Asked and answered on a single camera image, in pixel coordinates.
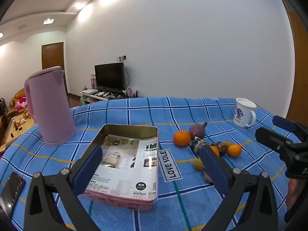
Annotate wooden coffee table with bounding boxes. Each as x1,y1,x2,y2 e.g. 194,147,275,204
0,115,35,150

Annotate orange leather sofa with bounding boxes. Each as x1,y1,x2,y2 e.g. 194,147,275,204
10,88,27,116

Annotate light wooden door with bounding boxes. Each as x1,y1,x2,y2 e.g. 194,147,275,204
277,0,308,126

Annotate dark brown wrinkled bulb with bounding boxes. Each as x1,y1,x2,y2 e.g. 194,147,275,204
212,142,228,155

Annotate person's right hand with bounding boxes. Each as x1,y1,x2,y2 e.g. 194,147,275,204
286,178,300,210

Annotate blue plaid blanket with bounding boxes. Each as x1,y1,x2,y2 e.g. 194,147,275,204
0,97,306,231

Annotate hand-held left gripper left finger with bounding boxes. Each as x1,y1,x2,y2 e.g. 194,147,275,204
23,146,104,231

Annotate printed paper leaflet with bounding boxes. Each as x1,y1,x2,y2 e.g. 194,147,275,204
83,134,158,199

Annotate purple turnip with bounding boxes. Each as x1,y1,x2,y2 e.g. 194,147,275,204
189,121,208,140

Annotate black television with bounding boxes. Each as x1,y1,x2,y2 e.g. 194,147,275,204
95,63,126,90

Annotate large orange mandarin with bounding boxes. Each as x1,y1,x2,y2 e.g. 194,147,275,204
173,130,192,147

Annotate black smartphone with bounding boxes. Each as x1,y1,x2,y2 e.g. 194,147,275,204
0,172,26,219

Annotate pink metal tin box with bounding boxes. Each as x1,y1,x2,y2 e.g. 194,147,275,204
76,124,159,213

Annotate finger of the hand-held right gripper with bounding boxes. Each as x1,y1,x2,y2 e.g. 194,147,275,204
272,115,308,147
255,127,297,160

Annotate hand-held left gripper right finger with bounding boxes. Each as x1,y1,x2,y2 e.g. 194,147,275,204
199,146,285,231

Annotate black power cable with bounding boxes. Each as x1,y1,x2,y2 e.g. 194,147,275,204
123,61,131,90

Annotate pink electric kettle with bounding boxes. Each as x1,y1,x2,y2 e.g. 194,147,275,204
24,66,77,146

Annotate white television stand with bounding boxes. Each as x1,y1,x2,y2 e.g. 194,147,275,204
80,89,139,106

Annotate brown wooden room door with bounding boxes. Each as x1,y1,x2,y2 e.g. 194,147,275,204
41,42,69,95

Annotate white printed mug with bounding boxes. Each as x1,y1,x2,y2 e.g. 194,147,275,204
233,98,257,128

